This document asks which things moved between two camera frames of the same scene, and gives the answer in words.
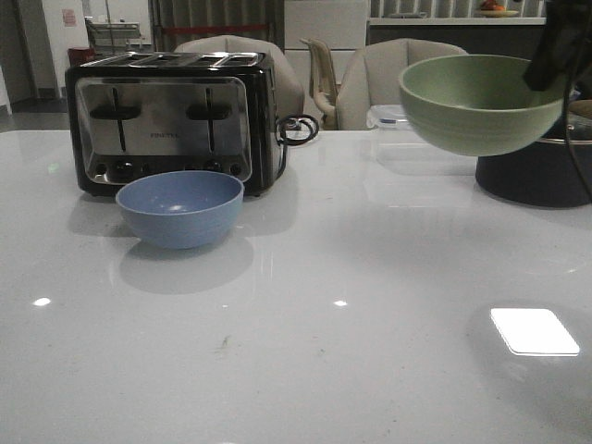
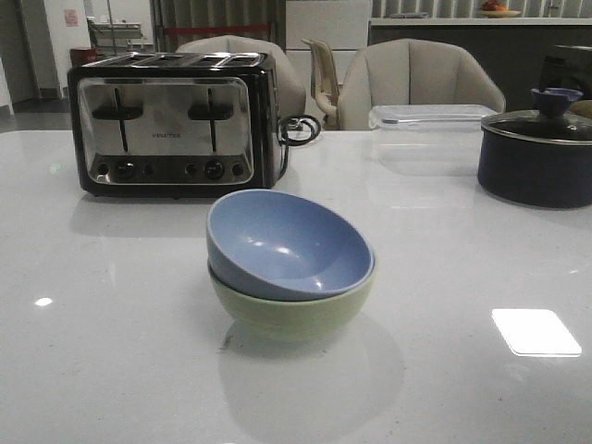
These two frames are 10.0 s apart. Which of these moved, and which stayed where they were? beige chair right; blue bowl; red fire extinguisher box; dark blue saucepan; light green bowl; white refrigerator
Moved: light green bowl; blue bowl
Stayed: beige chair right; white refrigerator; dark blue saucepan; red fire extinguisher box
